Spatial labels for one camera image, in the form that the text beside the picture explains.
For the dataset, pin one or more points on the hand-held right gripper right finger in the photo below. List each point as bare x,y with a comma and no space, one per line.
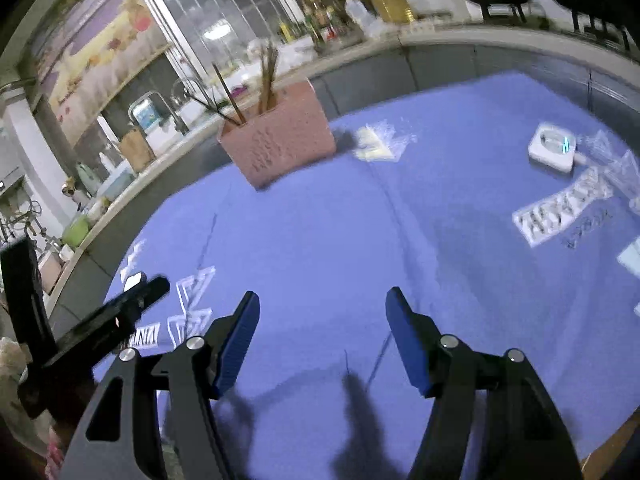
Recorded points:
407,340

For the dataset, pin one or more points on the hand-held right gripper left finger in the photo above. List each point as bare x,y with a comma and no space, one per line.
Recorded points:
235,345

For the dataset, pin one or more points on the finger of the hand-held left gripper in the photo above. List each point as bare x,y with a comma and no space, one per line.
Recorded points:
125,307

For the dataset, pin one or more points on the pink plastic utensil basket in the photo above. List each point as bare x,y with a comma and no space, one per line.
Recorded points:
285,135

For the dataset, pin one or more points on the single dark chopstick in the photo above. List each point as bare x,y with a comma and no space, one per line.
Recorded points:
229,95

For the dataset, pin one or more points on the green bowl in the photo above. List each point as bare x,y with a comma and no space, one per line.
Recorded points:
76,232

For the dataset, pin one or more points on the blue printed tablecloth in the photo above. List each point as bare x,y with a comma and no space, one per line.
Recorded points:
350,235

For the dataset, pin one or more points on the pale green bottle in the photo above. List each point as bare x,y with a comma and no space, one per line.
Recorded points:
86,180

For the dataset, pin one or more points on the white bottle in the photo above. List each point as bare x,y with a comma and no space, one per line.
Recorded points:
107,162

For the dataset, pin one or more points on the wooden cutting board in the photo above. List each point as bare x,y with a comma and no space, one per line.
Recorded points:
136,150

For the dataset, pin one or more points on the square steel faucet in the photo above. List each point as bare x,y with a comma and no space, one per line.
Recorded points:
175,117

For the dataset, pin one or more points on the white square device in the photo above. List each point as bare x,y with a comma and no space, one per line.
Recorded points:
547,152

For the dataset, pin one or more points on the grey kitchen counter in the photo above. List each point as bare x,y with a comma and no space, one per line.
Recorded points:
440,60

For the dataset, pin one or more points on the barred window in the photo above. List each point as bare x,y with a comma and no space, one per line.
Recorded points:
215,5

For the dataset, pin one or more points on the white plastic jug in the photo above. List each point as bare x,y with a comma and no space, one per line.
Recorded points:
357,12

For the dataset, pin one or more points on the cluster of condiment bottles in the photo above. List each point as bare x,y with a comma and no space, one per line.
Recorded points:
320,15

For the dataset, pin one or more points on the fruit wall poster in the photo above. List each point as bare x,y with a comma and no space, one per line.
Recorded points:
100,45

